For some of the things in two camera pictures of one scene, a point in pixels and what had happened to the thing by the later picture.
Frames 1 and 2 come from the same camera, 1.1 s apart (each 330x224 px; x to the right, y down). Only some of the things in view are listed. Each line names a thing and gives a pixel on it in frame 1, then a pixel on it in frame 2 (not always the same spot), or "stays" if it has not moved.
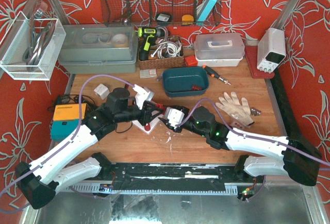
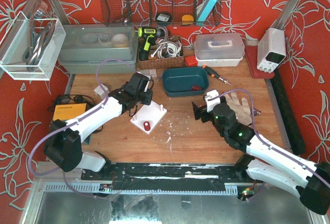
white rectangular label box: x=148 y=73 stays
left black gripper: x=146 y=112 → x=147 y=97
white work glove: x=239 y=113 stays
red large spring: x=147 y=127 stays
